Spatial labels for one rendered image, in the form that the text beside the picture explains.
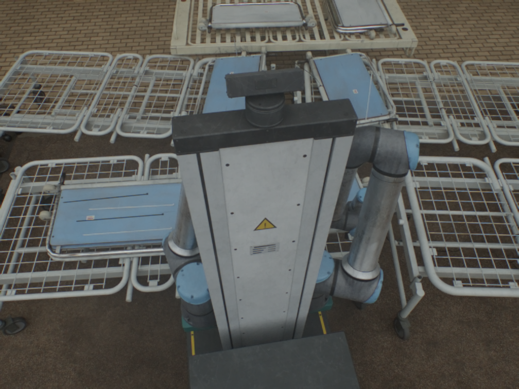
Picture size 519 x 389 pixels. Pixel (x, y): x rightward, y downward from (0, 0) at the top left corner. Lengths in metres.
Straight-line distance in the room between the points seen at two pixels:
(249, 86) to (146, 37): 3.93
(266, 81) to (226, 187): 0.26
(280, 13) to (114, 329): 2.55
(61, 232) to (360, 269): 1.49
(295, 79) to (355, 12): 2.86
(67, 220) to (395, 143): 1.67
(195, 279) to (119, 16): 3.89
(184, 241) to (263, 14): 2.27
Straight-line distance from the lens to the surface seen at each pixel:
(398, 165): 1.31
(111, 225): 2.19
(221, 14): 3.43
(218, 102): 2.72
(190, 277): 1.59
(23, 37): 5.11
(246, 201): 0.89
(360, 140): 1.28
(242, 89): 0.69
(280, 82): 0.70
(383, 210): 1.40
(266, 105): 0.70
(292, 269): 1.21
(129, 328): 2.52
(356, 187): 2.26
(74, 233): 2.24
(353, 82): 2.94
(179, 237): 1.57
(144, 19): 4.92
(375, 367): 2.43
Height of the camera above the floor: 2.28
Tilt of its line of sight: 52 degrees down
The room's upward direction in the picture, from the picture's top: straight up
